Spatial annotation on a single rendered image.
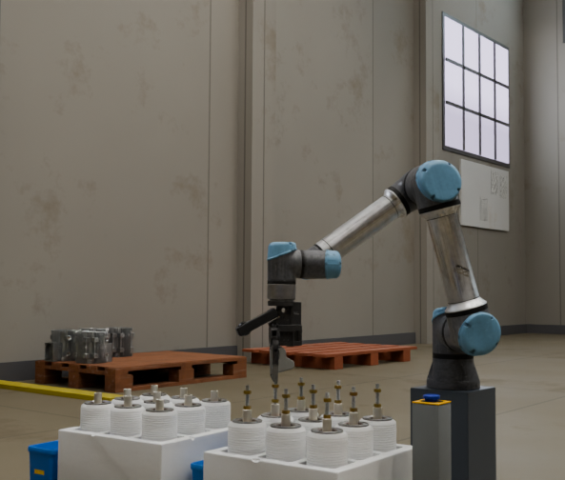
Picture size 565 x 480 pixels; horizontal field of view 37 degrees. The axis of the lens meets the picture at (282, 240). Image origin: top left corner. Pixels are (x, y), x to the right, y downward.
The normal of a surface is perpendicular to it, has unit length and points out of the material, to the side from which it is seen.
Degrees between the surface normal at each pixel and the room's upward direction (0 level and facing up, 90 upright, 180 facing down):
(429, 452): 90
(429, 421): 90
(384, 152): 90
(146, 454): 90
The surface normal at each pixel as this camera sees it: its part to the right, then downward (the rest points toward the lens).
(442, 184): 0.16, -0.18
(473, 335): 0.23, 0.07
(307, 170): 0.78, -0.03
